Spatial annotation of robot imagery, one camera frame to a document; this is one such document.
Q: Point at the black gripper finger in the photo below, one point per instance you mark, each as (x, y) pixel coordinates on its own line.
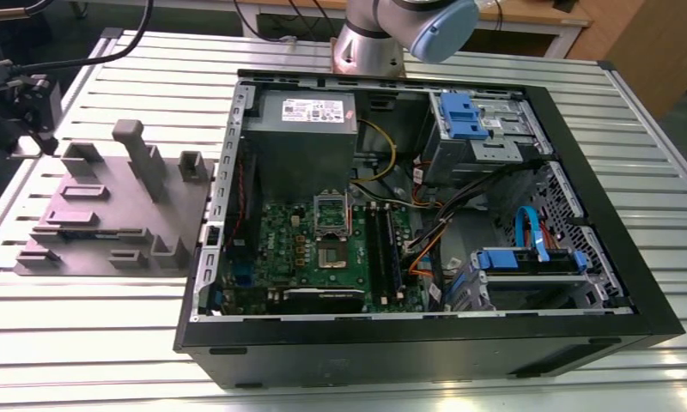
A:
(46, 141)

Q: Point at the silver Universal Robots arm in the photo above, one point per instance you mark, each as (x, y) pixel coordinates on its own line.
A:
(373, 51)

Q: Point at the CPU socket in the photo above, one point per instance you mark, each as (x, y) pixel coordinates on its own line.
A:
(333, 256)

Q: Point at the grey parts rack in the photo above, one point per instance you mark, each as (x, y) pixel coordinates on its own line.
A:
(121, 206)

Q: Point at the RAM stick with gold contacts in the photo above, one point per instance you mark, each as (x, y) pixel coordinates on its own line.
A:
(91, 235)

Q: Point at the grey power supply unit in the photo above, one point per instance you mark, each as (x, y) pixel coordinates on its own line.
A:
(298, 154)

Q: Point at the green motherboard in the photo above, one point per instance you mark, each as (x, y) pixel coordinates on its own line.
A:
(281, 240)

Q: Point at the thin locking lever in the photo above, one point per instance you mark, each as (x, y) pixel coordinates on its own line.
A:
(351, 221)

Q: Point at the black graphics card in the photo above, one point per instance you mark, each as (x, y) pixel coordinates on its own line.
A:
(321, 298)

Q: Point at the dark installed RAM stick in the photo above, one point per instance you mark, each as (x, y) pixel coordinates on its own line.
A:
(390, 249)

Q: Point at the black PC case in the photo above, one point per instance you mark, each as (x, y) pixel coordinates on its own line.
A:
(378, 356)

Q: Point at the silver metal drive cage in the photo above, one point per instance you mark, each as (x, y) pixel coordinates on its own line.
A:
(493, 152)

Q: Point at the hard disk in blue carrier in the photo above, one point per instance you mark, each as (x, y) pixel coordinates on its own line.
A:
(501, 259)

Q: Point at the silver metal disk bay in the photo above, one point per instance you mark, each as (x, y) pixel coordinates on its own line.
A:
(538, 280)

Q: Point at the wooden cabinet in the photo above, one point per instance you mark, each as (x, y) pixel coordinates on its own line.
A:
(665, 51)

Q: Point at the blue plastic drive rail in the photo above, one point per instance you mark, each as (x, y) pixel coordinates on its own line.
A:
(473, 131)
(461, 107)

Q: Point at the wooden desk with white frame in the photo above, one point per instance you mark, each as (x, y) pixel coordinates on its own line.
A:
(550, 13)

